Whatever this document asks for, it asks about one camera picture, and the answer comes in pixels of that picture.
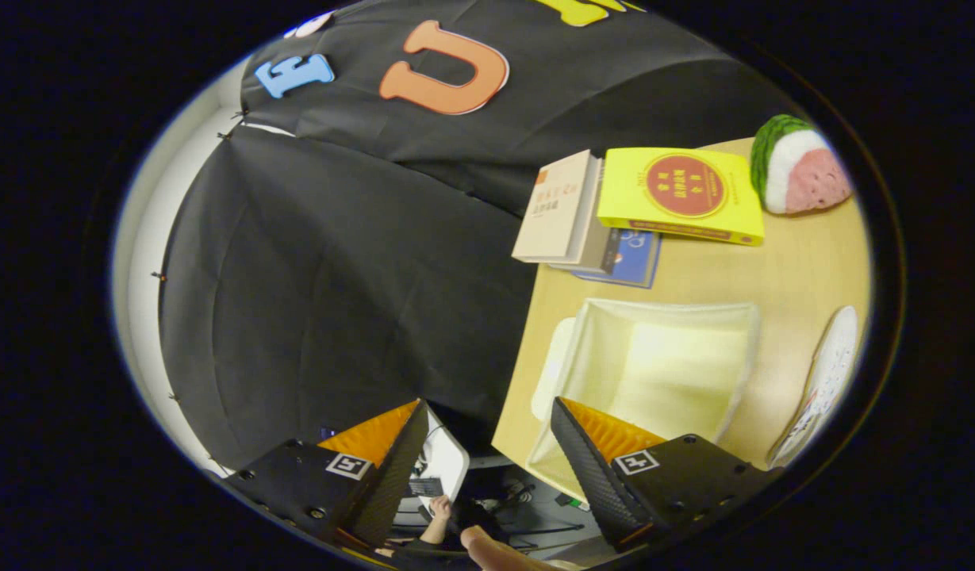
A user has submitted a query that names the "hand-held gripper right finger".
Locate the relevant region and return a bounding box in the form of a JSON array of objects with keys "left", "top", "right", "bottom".
[{"left": 551, "top": 397, "right": 783, "bottom": 554}]

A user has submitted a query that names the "blue book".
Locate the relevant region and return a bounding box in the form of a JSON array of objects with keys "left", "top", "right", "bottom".
[{"left": 570, "top": 228, "right": 662, "bottom": 289}]

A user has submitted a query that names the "beige book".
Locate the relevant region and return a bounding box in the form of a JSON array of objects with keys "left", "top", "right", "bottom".
[{"left": 511, "top": 149, "right": 621, "bottom": 274}]

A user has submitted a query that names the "watermelon slice plush toy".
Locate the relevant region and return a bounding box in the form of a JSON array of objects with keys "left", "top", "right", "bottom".
[{"left": 750, "top": 113, "right": 854, "bottom": 217}]

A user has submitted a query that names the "white laptop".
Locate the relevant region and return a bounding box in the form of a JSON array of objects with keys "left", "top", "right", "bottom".
[{"left": 408, "top": 403, "right": 470, "bottom": 520}]

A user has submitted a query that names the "cream fabric storage box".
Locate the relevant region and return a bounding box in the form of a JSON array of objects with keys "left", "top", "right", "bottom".
[{"left": 525, "top": 297, "right": 762, "bottom": 504}]

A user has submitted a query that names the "white shoe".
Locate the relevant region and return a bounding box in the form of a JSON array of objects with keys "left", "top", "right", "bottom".
[{"left": 766, "top": 305, "right": 861, "bottom": 469}]

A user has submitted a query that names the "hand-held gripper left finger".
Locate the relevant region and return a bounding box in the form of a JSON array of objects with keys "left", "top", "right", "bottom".
[{"left": 221, "top": 399, "right": 431, "bottom": 552}]

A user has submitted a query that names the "yellow book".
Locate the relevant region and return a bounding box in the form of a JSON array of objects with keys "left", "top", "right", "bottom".
[{"left": 597, "top": 147, "right": 766, "bottom": 247}]

